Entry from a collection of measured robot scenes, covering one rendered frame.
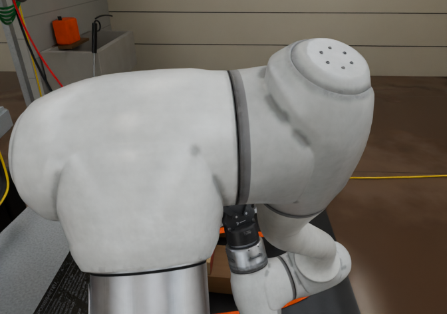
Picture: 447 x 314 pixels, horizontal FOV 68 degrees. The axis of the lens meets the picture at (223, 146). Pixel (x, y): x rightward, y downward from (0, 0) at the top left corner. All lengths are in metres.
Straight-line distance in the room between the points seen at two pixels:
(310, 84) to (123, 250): 0.18
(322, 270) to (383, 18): 5.55
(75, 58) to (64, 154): 3.64
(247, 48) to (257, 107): 5.52
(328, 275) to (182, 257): 0.57
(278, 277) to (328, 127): 0.58
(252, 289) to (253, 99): 0.57
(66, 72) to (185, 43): 2.42
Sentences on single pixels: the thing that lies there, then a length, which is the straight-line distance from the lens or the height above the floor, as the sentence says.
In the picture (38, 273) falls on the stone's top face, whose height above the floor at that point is 0.82.
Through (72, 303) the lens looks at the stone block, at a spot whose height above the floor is 0.76.
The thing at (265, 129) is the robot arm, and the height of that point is 1.53.
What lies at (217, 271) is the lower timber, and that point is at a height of 0.15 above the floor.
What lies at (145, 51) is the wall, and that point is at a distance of 6.00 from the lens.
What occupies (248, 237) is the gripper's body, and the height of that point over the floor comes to 1.12.
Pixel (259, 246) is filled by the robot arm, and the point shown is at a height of 1.10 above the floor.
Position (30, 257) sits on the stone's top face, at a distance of 1.29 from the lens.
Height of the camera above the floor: 1.65
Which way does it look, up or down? 28 degrees down
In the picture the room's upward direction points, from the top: straight up
